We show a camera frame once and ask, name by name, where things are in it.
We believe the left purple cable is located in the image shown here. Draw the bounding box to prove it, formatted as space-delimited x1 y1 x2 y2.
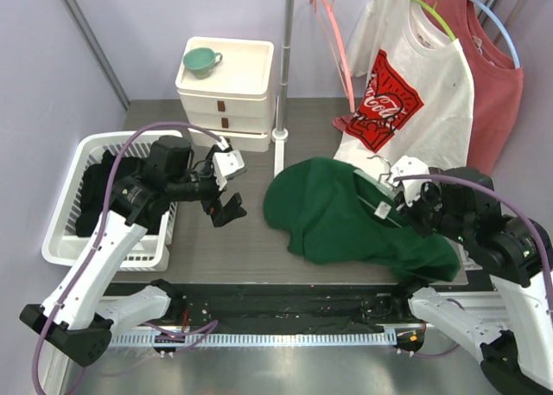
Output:
32 120 230 395

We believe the green t-shirt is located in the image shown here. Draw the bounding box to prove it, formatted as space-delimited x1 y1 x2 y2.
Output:
263 157 461 282

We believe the pink hanger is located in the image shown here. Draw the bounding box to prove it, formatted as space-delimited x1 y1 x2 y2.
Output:
309 0 355 113

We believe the white laundry basket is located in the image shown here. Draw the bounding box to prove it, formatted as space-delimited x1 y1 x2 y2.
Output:
41 131 177 272

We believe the mint green hanger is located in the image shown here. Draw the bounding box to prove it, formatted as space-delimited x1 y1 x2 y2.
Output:
354 155 408 227

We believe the lime green hanger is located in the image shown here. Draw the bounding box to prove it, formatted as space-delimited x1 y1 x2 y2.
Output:
411 0 456 41

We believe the perforated white cable duct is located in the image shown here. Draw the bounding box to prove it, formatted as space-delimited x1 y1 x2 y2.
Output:
110 328 397 348

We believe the black t-shirt in basket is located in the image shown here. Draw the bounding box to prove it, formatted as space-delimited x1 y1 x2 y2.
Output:
75 150 150 238

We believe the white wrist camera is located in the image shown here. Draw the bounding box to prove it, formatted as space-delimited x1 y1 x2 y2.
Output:
387 156 429 207
212 139 246 191

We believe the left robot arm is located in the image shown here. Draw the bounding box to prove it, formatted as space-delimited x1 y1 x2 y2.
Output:
20 135 246 367

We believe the white drawer unit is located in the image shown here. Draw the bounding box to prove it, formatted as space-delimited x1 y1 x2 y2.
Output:
175 36 276 152

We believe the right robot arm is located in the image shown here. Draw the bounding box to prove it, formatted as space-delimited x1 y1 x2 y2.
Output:
390 167 552 394

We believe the red t-shirt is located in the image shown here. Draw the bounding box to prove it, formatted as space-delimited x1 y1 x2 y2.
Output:
423 0 524 175

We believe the white graphic t-shirt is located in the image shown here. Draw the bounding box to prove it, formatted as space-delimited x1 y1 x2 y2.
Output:
334 0 474 176

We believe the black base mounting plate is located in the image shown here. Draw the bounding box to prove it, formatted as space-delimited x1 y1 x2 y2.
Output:
153 284 420 335

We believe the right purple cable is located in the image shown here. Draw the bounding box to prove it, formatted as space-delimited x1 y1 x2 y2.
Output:
391 174 553 360

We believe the purple cable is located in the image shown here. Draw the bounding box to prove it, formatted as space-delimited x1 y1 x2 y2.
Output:
32 120 230 395
391 174 553 360

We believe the teal cup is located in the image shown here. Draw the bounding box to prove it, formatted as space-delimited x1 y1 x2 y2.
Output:
182 47 223 80

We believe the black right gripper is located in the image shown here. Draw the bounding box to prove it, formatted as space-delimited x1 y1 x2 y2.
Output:
392 175 468 241

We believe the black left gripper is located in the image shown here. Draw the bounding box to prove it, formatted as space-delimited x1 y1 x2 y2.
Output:
168 145 247 225

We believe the blue hanger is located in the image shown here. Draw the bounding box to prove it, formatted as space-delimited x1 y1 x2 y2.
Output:
469 0 521 69

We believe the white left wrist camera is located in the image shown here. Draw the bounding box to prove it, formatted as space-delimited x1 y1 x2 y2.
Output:
212 139 246 191

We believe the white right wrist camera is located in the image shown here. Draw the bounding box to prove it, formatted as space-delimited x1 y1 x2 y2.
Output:
387 156 429 207

